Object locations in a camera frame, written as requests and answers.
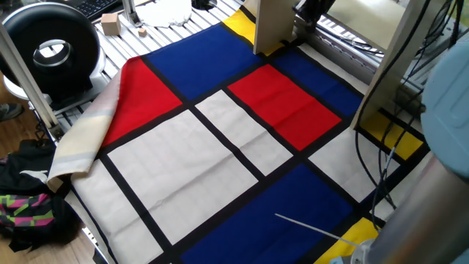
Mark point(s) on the aluminium frame post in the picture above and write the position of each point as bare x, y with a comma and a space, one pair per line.
25, 80

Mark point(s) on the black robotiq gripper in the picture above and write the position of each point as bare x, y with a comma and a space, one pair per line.
315, 9

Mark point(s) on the black backpack pink green pattern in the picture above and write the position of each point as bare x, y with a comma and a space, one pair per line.
29, 216

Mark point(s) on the aluminium post with bracket foot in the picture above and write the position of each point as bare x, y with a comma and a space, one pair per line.
130, 12

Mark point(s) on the black keyboard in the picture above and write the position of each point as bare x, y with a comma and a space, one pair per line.
93, 6

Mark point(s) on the cream wooden shelf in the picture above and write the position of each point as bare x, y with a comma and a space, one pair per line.
273, 25

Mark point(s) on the grey shoe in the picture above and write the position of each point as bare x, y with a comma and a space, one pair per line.
10, 111

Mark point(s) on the white crumpled cloth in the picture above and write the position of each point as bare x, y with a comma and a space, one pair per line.
165, 12

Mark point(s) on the large wooden block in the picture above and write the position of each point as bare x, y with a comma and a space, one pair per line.
110, 23

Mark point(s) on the grey aluminium rail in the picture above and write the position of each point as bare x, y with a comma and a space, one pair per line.
340, 58

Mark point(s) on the colour block tablecloth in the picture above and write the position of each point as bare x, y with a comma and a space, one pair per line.
183, 165

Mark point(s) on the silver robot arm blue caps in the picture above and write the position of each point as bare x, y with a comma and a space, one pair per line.
447, 110

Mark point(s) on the white zip tie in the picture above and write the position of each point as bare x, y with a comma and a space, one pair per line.
315, 229

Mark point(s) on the black round foot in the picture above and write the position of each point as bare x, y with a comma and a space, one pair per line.
203, 4

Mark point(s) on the small wooden cube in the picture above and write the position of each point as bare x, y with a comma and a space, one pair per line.
142, 32

